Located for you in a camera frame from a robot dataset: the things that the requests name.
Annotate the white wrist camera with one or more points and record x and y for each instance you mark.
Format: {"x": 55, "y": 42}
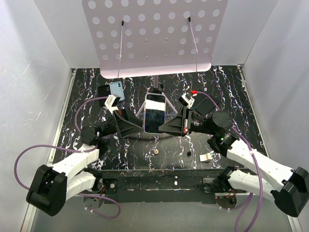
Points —
{"x": 187, "y": 99}
{"x": 112, "y": 102}

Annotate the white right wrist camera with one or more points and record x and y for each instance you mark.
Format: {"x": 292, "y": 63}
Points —
{"x": 187, "y": 99}

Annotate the aluminium frame rail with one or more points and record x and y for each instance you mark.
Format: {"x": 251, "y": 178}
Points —
{"x": 31, "y": 210}

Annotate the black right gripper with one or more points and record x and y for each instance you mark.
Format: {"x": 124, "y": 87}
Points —
{"x": 180, "y": 124}

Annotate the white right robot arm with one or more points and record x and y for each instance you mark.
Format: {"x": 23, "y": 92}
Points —
{"x": 288, "y": 188}

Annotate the black phone case on table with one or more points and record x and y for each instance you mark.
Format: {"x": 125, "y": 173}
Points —
{"x": 205, "y": 107}

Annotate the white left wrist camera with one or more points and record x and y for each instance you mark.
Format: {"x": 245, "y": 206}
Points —
{"x": 112, "y": 102}

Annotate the black smartphone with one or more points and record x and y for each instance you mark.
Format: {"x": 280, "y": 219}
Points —
{"x": 198, "y": 99}

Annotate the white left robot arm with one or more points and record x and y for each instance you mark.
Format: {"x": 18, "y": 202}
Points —
{"x": 53, "y": 185}

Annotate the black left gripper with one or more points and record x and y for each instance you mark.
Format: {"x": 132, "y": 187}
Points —
{"x": 125, "y": 126}

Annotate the small white beige block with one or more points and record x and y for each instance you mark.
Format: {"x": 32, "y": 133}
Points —
{"x": 205, "y": 157}

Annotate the black metal base plate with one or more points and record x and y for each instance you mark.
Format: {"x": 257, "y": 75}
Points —
{"x": 165, "y": 185}

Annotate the white perforated music stand desk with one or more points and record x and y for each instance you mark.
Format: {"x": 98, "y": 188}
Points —
{"x": 153, "y": 37}

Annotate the black phone beside blue case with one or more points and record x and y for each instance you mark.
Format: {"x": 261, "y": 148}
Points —
{"x": 103, "y": 91}

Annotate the black device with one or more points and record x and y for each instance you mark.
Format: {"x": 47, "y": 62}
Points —
{"x": 154, "y": 113}

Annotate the light blue phone case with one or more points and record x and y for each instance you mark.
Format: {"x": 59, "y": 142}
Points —
{"x": 116, "y": 88}

